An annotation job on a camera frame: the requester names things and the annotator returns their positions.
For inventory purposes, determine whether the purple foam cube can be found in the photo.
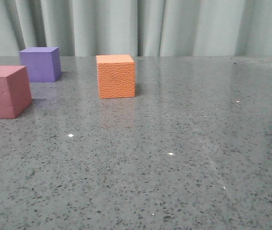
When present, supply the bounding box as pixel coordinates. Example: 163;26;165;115
19;47;62;82

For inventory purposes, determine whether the orange foam cube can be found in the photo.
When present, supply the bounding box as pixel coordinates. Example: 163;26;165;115
96;55;136;99

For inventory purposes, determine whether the pale green curtain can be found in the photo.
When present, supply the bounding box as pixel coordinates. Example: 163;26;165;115
0;0;272;57

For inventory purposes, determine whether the red foam cube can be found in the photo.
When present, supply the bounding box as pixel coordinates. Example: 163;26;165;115
0;65;32;119

